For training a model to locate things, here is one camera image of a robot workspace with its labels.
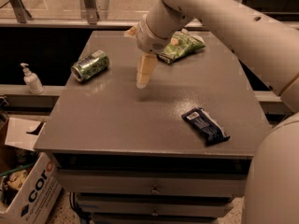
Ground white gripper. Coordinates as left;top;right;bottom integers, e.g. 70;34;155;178
124;15;170;89

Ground green soda can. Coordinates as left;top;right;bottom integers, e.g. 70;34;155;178
71;49;109;82

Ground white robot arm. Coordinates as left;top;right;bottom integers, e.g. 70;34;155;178
129;0;299;224

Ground green chip bag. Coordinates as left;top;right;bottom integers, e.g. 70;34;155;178
158;29;206;64

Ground dark blue snack bar wrapper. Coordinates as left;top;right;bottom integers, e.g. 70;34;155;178
181;107;230;146

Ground grey drawer cabinet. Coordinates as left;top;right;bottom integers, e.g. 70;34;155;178
36;31;270;224

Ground white pump dispenser bottle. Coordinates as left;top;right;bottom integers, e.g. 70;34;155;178
21;63;44;95

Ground white cardboard box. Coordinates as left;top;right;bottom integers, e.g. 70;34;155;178
0;118;62;224

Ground metal railing post middle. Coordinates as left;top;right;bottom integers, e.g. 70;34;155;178
83;0;99;24

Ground metal railing post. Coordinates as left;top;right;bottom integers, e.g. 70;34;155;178
83;0;99;24
8;0;31;23

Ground metal railing post left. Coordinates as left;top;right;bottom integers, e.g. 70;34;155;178
8;0;31;23

